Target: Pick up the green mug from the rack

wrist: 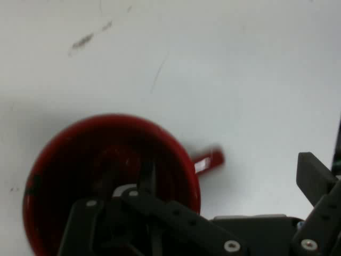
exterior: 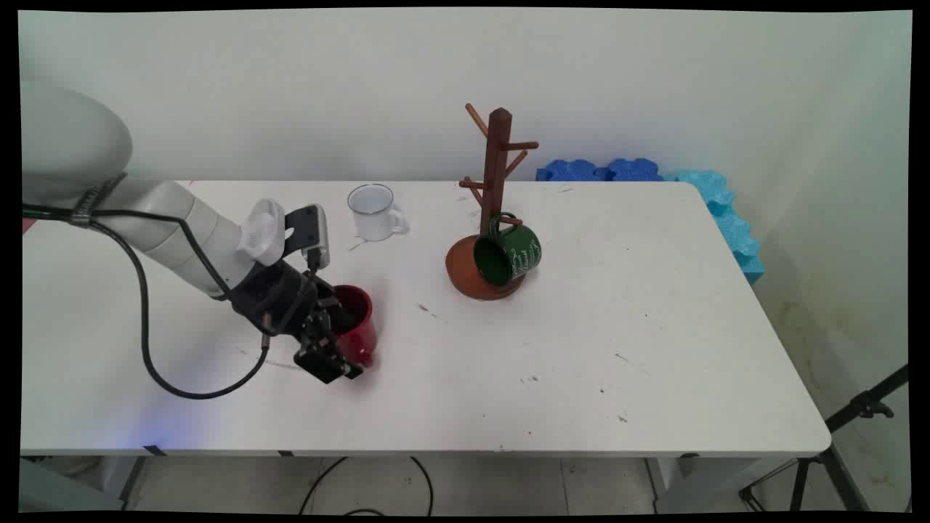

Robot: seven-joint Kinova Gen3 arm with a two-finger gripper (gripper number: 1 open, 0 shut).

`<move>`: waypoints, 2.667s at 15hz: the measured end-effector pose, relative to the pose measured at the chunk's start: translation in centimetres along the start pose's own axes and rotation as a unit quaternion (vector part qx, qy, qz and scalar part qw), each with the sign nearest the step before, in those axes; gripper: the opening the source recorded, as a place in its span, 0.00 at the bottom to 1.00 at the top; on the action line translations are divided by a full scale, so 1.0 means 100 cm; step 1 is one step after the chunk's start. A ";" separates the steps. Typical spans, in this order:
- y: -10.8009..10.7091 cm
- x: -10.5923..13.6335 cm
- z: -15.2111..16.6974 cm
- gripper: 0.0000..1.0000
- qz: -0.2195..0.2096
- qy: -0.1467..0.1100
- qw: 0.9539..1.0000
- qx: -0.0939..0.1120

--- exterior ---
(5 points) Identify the black tripod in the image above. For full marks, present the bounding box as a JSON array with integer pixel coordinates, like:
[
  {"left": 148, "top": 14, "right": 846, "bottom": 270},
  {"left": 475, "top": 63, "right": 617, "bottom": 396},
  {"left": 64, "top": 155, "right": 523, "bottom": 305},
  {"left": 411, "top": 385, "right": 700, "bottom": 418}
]
[{"left": 739, "top": 363, "right": 911, "bottom": 514}]

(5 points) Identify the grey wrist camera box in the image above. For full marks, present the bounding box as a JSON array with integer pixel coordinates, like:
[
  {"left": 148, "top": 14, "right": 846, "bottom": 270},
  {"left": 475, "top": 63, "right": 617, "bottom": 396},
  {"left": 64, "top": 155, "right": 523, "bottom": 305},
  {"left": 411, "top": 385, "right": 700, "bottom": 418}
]
[{"left": 285, "top": 205, "right": 332, "bottom": 272}]

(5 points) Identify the light blue foam mat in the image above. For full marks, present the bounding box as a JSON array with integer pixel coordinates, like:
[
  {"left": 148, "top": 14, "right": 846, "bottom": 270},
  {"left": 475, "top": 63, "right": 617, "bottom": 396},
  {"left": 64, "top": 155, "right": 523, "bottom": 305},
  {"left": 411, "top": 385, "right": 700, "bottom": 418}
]
[{"left": 663, "top": 169, "right": 766, "bottom": 286}]

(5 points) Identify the green enamel mug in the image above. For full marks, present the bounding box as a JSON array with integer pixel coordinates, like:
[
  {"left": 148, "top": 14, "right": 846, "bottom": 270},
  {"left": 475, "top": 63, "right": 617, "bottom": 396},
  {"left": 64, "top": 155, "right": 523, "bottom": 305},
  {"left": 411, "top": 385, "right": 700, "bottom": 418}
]
[{"left": 473, "top": 211, "right": 543, "bottom": 287}]

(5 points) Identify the white enamel mug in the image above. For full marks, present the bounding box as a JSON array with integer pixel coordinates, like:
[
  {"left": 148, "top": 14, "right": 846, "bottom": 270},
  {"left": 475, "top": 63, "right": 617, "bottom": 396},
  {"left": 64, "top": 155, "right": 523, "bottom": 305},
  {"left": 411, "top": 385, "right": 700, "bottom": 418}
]
[{"left": 347, "top": 184, "right": 411, "bottom": 243}]

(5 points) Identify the black floor cable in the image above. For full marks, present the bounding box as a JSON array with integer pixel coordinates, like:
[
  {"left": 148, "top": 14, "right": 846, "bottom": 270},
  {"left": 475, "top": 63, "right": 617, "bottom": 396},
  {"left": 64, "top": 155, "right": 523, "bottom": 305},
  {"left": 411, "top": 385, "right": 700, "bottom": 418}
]
[{"left": 297, "top": 455, "right": 436, "bottom": 517}]

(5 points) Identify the grey cable strap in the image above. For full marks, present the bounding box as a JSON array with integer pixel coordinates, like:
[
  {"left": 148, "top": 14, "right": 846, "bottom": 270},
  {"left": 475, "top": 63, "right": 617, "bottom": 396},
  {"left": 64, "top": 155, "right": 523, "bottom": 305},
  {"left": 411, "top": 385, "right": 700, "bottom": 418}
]
[{"left": 71, "top": 183, "right": 111, "bottom": 228}]

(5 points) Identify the brown wooden mug tree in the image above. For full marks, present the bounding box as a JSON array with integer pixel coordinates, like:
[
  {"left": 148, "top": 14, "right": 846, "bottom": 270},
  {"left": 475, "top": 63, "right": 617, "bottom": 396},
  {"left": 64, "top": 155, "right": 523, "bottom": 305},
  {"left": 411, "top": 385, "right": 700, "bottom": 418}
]
[{"left": 445, "top": 103, "right": 543, "bottom": 302}]

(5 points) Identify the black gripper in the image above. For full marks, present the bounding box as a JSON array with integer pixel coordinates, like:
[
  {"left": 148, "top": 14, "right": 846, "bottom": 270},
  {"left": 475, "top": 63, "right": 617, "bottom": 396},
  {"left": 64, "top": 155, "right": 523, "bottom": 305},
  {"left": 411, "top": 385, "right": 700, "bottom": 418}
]
[{"left": 231, "top": 259, "right": 365, "bottom": 385}]

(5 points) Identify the red enamel mug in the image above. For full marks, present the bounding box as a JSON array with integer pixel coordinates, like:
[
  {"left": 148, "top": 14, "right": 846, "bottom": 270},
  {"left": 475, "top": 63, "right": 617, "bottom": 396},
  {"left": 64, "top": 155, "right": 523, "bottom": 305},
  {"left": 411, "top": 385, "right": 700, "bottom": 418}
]
[{"left": 331, "top": 285, "right": 379, "bottom": 369}]

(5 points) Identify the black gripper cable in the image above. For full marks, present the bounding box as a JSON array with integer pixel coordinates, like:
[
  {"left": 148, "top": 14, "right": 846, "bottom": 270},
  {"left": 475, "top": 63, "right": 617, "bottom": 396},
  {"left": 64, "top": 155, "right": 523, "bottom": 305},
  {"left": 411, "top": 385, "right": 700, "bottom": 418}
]
[{"left": 22, "top": 206, "right": 274, "bottom": 401}]

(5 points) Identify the black camera cable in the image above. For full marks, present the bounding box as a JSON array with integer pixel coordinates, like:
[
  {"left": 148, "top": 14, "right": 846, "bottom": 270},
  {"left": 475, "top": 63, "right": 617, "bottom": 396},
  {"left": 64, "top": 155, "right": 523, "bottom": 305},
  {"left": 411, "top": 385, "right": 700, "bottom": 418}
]
[{"left": 91, "top": 209, "right": 325, "bottom": 303}]

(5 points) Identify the white ribbed camera mount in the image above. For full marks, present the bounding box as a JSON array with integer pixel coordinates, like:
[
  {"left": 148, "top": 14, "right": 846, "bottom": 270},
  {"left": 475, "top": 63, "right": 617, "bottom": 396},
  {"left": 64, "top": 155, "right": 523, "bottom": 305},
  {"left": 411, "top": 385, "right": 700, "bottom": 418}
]
[{"left": 238, "top": 198, "right": 288, "bottom": 267}]

